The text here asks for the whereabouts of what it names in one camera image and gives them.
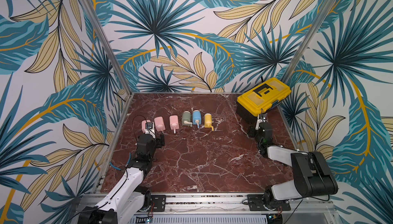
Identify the aluminium front rail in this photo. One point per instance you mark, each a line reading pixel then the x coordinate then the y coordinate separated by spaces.
pixel 222 208

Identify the pink sharpener back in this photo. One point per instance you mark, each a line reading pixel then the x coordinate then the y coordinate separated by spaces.
pixel 174 123

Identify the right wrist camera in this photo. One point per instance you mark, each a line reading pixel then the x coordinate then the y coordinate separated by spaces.
pixel 261 119

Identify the yellow pencil sharpener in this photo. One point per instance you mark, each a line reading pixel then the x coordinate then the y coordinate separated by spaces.
pixel 208 121

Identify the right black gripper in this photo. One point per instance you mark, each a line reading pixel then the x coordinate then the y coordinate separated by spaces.
pixel 261 124

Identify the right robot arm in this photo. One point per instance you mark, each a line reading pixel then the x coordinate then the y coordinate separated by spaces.
pixel 312 176

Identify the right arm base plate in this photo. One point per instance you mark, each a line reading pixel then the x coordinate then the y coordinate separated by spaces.
pixel 262 202

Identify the blue pencil sharpener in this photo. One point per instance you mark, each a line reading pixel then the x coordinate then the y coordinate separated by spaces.
pixel 196 118

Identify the pink sharpener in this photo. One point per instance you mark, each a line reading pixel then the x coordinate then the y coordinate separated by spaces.
pixel 143 125
pixel 174 123
pixel 159 124

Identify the green pencil sharpener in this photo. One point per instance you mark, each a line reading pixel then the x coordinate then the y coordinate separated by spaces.
pixel 186 119

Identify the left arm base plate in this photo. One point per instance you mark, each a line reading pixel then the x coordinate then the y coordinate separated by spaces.
pixel 154 203

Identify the yellow black toolbox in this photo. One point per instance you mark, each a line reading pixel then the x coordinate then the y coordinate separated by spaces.
pixel 260 99

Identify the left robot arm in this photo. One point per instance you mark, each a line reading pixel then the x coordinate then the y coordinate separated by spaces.
pixel 128 196

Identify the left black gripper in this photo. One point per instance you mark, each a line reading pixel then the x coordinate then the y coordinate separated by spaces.
pixel 159 141

